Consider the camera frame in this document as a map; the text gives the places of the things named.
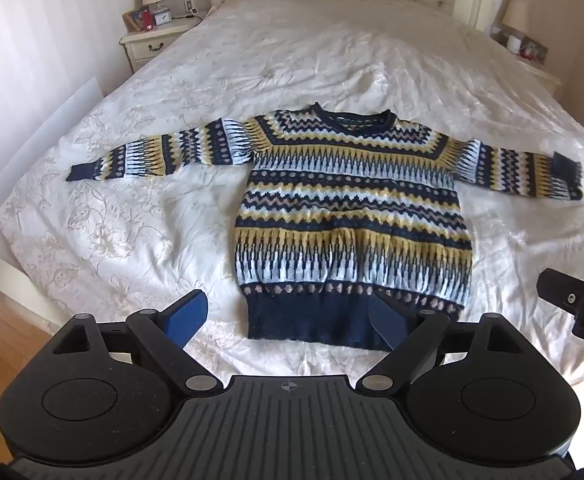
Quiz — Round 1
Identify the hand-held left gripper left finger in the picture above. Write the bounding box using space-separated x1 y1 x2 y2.
52 290 223 395

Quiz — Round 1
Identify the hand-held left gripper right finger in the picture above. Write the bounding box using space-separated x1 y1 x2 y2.
355 292 526 395

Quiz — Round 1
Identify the navy yellow patterned knit sweater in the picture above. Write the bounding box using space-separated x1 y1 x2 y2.
66 102 584 352

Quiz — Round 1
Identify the cream wooden footboard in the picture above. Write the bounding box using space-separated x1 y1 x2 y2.
0 243 70 337

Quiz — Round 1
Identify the white flat panel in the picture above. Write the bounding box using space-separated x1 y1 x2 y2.
66 77 105 107

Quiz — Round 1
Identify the cream floral bedspread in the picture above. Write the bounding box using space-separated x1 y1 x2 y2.
0 4 584 401

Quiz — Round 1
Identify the cream nightstand with drawer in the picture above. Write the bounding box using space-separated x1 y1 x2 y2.
118 14 209 74

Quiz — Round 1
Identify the dark picture frame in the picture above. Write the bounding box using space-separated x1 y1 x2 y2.
519 39 549 64

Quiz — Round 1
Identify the wooden photo frame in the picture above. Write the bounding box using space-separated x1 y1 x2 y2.
123 8 145 34

